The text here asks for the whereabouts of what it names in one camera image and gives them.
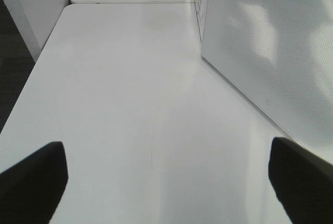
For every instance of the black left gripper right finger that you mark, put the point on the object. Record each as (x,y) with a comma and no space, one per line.
(302,182)

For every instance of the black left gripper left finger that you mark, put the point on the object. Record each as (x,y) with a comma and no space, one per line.
(32,188)

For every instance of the white microwave door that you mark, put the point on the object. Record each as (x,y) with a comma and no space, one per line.
(279,54)

